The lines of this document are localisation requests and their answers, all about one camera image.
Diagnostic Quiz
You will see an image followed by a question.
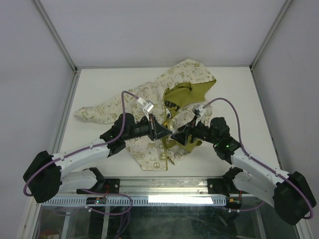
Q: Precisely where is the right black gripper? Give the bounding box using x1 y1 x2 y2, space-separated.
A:
170 115 219 146

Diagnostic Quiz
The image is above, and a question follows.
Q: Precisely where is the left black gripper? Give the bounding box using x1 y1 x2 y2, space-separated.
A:
123 114 172 141

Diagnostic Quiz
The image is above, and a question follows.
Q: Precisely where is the cream patterned hooded jacket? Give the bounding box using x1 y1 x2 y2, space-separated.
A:
74 59 217 171

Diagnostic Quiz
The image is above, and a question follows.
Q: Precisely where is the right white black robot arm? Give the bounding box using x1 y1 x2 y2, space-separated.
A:
171 118 317 226

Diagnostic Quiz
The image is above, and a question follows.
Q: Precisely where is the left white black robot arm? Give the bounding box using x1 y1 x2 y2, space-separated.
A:
23 113 172 203

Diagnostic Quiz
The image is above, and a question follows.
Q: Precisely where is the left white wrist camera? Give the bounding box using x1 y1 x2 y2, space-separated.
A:
137 97 154 118

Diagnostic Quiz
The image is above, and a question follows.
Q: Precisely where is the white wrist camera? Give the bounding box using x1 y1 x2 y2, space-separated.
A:
137 97 154 118
192 104 206 125

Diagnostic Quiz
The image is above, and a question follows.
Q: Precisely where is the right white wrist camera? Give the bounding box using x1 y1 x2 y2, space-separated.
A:
192 104 206 125

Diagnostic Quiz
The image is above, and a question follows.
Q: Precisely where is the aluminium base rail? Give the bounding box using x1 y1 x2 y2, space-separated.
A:
93 177 225 196

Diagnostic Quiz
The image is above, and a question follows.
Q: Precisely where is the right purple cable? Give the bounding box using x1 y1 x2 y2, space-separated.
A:
203 97 315 220

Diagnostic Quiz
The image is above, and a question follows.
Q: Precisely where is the white slotted cable duct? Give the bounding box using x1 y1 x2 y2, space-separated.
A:
43 195 226 207

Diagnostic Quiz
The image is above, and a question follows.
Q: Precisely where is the purple cable under rail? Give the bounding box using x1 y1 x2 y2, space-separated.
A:
86 190 137 239

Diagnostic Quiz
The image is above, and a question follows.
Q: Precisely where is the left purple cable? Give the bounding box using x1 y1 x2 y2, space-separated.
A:
23 91 140 197

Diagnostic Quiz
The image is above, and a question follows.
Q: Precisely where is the left aluminium frame post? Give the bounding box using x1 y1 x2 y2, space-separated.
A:
31 0 78 73

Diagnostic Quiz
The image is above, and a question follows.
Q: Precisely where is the aluminium frame post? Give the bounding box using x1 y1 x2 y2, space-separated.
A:
31 0 78 73
250 0 294 72

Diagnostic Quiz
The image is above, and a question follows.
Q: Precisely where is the right aluminium frame post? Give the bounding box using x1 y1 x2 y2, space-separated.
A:
250 0 294 72

